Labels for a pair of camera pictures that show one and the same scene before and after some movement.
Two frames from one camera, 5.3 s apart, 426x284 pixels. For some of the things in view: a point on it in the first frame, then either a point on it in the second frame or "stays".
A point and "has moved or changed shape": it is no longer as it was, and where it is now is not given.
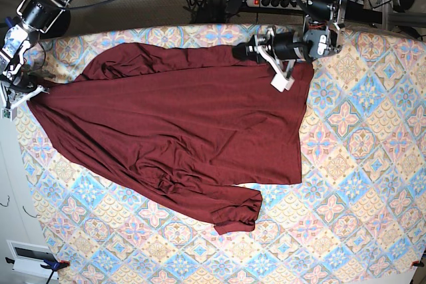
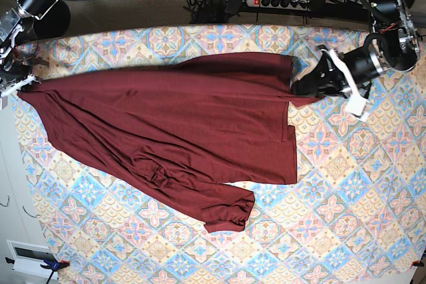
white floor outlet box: (28, 258) stays
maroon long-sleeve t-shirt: (195, 122) has moved or changed shape
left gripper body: (12, 96) → (14, 76)
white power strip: (275, 2) stays
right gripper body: (281, 50) → (358, 66)
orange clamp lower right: (417, 263) stays
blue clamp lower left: (54, 265) stays
